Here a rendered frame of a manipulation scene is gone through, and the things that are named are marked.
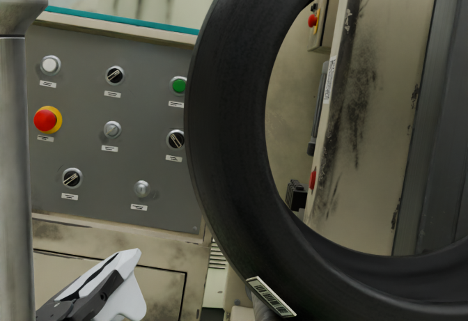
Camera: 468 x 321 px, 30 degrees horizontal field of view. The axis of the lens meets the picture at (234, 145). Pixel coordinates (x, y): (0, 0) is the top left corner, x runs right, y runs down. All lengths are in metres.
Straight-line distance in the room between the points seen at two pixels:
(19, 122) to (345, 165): 0.84
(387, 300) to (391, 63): 0.47
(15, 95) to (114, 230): 1.08
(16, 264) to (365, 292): 0.50
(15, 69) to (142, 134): 1.10
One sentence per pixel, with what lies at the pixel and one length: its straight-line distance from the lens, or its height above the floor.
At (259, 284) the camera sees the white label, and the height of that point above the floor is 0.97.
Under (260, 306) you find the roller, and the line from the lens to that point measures 1.12.
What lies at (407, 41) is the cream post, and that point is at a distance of 1.34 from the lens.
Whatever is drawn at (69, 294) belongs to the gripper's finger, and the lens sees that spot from 0.85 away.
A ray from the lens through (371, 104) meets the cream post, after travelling 1.33.
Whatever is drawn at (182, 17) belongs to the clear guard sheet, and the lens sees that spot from 1.61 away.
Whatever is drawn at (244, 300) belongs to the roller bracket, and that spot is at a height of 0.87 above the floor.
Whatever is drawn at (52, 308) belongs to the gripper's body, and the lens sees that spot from 0.83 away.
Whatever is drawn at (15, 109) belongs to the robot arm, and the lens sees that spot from 0.54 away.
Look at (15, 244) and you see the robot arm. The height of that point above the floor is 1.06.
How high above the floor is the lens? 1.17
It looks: 3 degrees down
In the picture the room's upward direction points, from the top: 9 degrees clockwise
